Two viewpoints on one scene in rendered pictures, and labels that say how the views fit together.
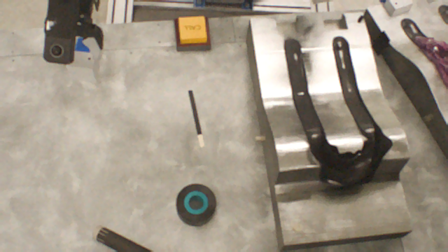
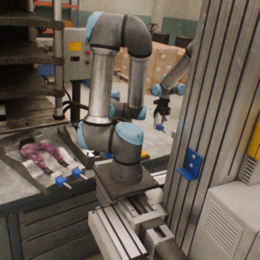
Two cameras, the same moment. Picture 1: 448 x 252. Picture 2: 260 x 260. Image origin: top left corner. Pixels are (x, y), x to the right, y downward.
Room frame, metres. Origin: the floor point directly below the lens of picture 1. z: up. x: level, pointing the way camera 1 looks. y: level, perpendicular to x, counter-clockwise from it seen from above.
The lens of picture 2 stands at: (2.07, -0.42, 1.72)
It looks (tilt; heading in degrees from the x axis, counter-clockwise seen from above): 26 degrees down; 161
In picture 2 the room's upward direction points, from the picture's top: 6 degrees clockwise
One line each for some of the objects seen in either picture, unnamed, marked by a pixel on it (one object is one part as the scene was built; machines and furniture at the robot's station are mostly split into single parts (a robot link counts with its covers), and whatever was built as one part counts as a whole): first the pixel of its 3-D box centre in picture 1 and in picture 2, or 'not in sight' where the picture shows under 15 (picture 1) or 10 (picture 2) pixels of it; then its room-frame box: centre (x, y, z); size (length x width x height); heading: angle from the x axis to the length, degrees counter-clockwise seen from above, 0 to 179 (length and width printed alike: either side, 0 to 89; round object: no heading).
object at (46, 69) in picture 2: not in sight; (41, 67); (-3.32, -0.56, 0.36); 0.62 x 0.44 x 0.22; 105
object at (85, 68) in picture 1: (88, 46); (160, 128); (0.53, 0.33, 0.93); 0.13 x 0.05 x 0.05; 6
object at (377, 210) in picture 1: (325, 119); (89, 137); (0.52, -0.18, 0.87); 0.50 x 0.26 x 0.14; 18
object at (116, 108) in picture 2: not in sight; (112, 108); (0.92, -0.14, 1.25); 0.11 x 0.11 x 0.08; 67
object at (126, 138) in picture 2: not in sight; (127, 141); (1.17, -0.12, 1.20); 0.13 x 0.12 x 0.14; 67
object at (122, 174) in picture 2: not in sight; (126, 165); (1.17, -0.12, 1.09); 0.15 x 0.15 x 0.10
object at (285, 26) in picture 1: (286, 29); not in sight; (0.72, -0.06, 0.87); 0.05 x 0.05 x 0.04; 18
